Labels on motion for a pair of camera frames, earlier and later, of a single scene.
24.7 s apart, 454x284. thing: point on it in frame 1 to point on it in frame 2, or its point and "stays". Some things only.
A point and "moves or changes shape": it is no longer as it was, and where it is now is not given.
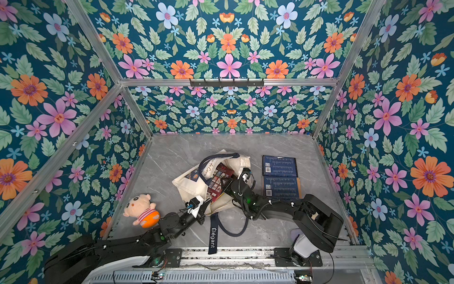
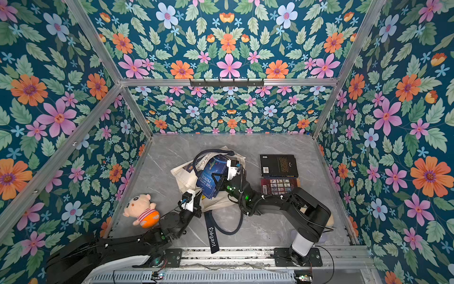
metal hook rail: [227, 83] stays
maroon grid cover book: [215, 190] moves or changes shape
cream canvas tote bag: [192, 187] moves or changes shape
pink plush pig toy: [140, 206] stays
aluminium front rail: [245, 260] stays
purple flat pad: [294, 234] stays
